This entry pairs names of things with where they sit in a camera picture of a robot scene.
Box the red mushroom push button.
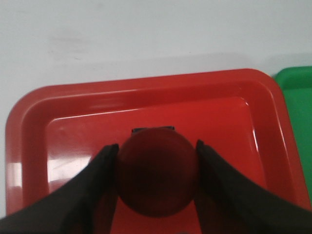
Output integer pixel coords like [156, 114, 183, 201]
[115, 128, 199, 217]

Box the red plastic tray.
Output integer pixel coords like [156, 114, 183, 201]
[5, 69, 312, 234]

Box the green plastic tray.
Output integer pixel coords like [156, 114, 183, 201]
[272, 65, 312, 175]

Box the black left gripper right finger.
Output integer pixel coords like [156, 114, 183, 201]
[194, 140, 312, 234]

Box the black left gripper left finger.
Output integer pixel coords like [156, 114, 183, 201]
[0, 144, 119, 234]

